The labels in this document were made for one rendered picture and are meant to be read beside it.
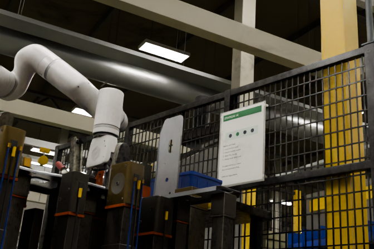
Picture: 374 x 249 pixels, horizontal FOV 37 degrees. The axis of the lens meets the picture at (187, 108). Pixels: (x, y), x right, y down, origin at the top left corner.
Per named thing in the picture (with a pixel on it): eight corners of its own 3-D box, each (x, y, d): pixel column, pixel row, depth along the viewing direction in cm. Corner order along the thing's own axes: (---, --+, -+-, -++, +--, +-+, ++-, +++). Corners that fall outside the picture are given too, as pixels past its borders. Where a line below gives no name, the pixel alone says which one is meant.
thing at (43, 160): (31, 199, 862) (40, 146, 894) (30, 200, 870) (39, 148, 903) (42, 200, 869) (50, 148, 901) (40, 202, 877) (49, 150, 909)
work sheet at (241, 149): (264, 180, 197) (265, 100, 208) (216, 188, 212) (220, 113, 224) (267, 182, 198) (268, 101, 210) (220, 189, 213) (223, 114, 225)
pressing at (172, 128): (175, 209, 183) (182, 113, 196) (151, 213, 191) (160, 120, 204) (176, 209, 183) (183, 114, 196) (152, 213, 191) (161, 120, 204)
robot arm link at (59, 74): (59, 93, 202) (118, 140, 190) (40, 74, 187) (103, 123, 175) (76, 75, 203) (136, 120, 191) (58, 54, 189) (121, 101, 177)
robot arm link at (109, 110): (99, 134, 185) (89, 124, 176) (104, 97, 190) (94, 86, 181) (123, 134, 183) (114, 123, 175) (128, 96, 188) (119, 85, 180)
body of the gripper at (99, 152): (86, 134, 180) (82, 168, 175) (106, 128, 173) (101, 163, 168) (105, 141, 184) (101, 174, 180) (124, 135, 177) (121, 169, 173)
